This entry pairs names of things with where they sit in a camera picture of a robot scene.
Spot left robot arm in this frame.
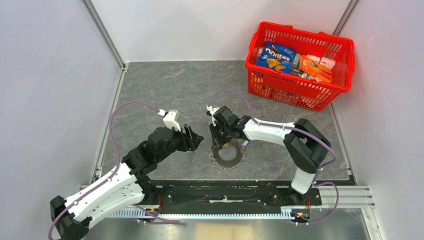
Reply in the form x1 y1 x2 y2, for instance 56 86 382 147
48 124 204 240

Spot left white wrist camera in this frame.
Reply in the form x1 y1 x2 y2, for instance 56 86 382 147
158 109 181 132

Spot pink small box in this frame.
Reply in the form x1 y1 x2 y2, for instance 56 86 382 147
319 57 336 70

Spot blue-headed key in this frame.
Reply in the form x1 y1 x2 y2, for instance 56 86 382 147
241 140 250 147

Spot blue Doritos bag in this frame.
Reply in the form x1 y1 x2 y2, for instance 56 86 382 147
256 41 297 74

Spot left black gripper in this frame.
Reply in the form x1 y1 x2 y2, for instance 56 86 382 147
156 123 204 163

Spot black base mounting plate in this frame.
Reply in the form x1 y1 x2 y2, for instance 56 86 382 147
140 180 322 215

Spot round keyring disc with keys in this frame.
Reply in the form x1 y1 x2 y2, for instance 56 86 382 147
209 140 246 170

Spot red plastic shopping basket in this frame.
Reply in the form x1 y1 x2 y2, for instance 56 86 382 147
245 21 355 112

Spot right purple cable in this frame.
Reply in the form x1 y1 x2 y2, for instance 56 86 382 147
207 90 339 226

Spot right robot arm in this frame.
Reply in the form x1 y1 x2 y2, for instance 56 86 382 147
206 106 334 205

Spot orange snack box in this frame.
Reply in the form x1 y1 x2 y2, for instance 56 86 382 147
299 55 333 83

